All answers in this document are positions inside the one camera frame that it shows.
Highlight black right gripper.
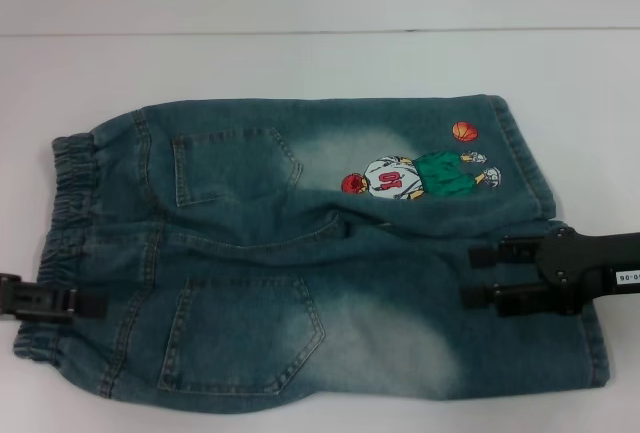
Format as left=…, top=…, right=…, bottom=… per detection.
left=459, top=225, right=640, bottom=318

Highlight blue denim shorts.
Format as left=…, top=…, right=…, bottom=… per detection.
left=13, top=94, right=613, bottom=417

